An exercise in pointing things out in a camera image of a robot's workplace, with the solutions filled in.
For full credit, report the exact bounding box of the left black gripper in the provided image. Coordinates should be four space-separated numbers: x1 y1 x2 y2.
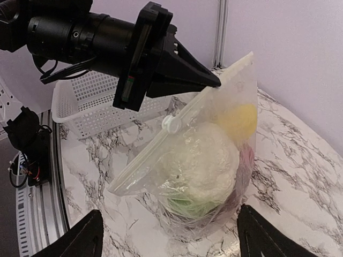
113 2 221 111

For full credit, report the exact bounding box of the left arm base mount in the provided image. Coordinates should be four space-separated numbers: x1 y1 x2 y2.
4 107 53 188

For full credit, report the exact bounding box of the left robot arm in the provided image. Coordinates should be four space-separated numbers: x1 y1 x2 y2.
1 1 221 111

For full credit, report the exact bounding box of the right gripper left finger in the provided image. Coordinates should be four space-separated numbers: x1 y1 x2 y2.
35 210 104 257

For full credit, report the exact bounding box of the left aluminium corner post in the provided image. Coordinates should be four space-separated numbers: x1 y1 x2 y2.
212 0 229 69

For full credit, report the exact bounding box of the purple fake grape bunch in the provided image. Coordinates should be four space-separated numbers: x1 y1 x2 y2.
225 143 255 211

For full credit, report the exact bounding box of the white fake cauliflower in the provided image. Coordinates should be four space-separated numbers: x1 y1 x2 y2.
155 122 240 205

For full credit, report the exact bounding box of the yellow fake lemon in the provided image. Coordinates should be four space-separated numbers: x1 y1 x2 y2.
215 104 257 144

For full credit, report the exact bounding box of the clear zip top bag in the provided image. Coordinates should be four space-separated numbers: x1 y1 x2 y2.
108 52 258 239

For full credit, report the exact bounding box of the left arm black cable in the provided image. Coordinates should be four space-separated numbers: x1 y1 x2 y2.
32 53 97 85

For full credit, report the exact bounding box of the white perforated plastic basket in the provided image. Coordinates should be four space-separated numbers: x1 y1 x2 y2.
51 71 172 138

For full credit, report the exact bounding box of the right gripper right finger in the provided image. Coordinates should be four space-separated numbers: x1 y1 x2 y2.
237 204 316 257

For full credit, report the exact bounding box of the aluminium front rail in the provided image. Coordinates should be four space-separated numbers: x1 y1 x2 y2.
16 111 70 256

